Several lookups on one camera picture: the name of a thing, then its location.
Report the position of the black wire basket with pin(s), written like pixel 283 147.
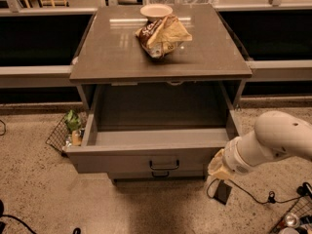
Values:
pixel 303 209
pixel 60 138

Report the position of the black floor box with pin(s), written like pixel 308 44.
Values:
pixel 222 192

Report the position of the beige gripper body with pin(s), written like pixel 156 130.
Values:
pixel 236 160

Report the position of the black wire basket left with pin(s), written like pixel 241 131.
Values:
pixel 60 138

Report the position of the grey top drawer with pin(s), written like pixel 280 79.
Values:
pixel 155 128

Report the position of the crumpled brown chip bag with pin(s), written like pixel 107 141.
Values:
pixel 162 36

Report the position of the silver can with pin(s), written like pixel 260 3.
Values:
pixel 291 220

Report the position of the small yellow bottle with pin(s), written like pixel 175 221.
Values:
pixel 76 138

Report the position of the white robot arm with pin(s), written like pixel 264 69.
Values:
pixel 275 136

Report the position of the white ceramic bowl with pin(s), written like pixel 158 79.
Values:
pixel 155 11

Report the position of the green leafy item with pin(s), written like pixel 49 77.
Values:
pixel 72 121

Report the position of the grey drawer cabinet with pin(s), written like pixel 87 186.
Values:
pixel 112 55

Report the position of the black wire basket right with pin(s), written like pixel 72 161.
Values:
pixel 303 209

